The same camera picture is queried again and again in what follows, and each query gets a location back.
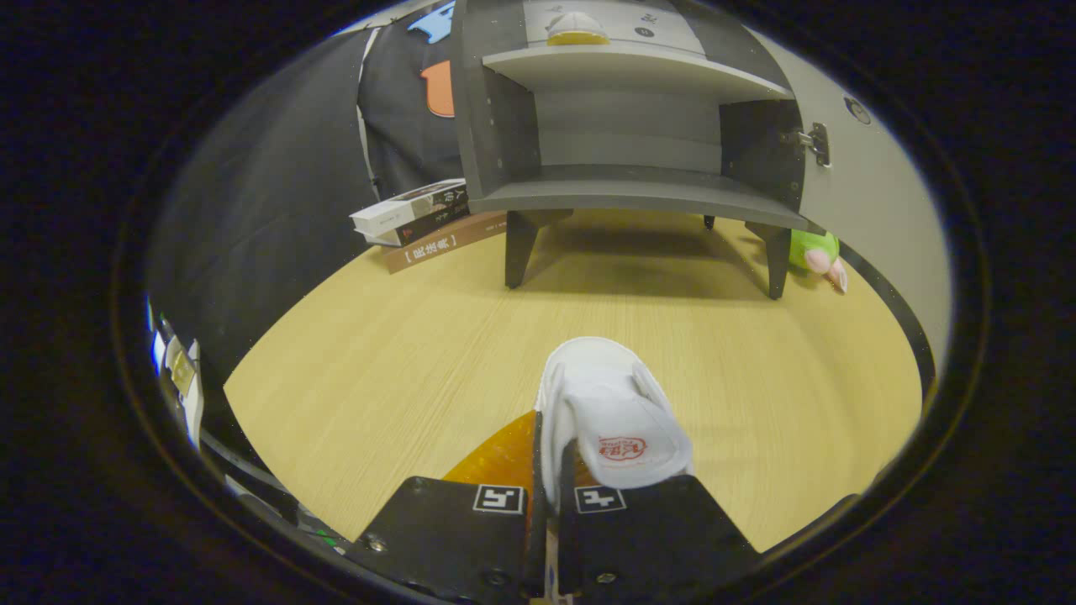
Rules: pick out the white slipper shoe red print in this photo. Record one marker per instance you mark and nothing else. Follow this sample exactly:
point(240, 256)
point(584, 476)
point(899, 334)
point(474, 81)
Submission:
point(614, 412)

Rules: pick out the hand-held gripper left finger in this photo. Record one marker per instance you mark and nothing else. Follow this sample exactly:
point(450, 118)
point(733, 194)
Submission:
point(454, 538)

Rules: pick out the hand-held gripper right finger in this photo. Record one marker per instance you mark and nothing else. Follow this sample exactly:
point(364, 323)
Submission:
point(639, 538)

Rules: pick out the white side table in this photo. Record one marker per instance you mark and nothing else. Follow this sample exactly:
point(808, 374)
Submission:
point(193, 412)

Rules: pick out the pink and green plush toy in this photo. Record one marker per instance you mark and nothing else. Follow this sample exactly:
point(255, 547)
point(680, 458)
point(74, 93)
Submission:
point(815, 252)

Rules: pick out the metal door hinge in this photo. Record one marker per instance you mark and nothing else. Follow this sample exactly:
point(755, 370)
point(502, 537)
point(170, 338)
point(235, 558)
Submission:
point(814, 141)

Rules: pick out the white slipper shoe yellow sole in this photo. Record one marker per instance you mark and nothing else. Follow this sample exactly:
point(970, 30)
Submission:
point(576, 25)

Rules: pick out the black backdrop cloth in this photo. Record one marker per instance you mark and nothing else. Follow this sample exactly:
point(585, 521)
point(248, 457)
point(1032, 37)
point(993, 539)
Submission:
point(277, 185)

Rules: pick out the dark grey shoe cabinet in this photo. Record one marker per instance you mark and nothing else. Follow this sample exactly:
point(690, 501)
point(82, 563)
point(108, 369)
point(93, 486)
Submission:
point(630, 189)

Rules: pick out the brown book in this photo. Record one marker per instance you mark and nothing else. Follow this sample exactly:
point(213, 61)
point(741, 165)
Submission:
point(445, 244)

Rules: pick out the black book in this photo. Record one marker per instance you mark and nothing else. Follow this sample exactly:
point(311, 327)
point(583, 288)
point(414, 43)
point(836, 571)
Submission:
point(437, 222)

